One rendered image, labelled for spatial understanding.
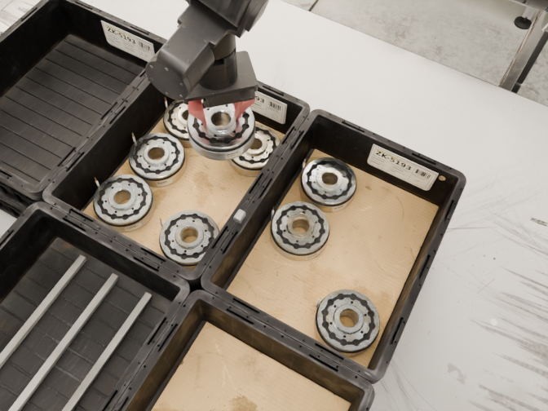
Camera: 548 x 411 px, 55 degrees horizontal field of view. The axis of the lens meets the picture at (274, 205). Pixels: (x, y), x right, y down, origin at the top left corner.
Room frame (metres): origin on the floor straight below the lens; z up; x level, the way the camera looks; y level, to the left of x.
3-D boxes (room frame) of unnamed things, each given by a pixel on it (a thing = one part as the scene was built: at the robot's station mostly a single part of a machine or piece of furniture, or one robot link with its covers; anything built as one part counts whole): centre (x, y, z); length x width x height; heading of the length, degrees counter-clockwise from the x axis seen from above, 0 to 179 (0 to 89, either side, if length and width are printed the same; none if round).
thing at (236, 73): (0.49, 0.10, 1.16); 0.10 x 0.07 x 0.07; 110
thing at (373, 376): (0.39, -0.11, 0.92); 0.40 x 0.30 x 0.02; 156
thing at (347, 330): (0.26, -0.14, 0.86); 0.05 x 0.05 x 0.01
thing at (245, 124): (0.50, 0.09, 1.04); 0.10 x 0.10 x 0.01
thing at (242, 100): (0.50, 0.08, 1.09); 0.07 x 0.07 x 0.09; 20
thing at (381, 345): (0.39, -0.11, 0.87); 0.40 x 0.30 x 0.11; 156
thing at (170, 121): (0.64, 0.18, 0.86); 0.10 x 0.10 x 0.01
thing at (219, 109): (0.50, 0.09, 1.04); 0.05 x 0.05 x 0.01
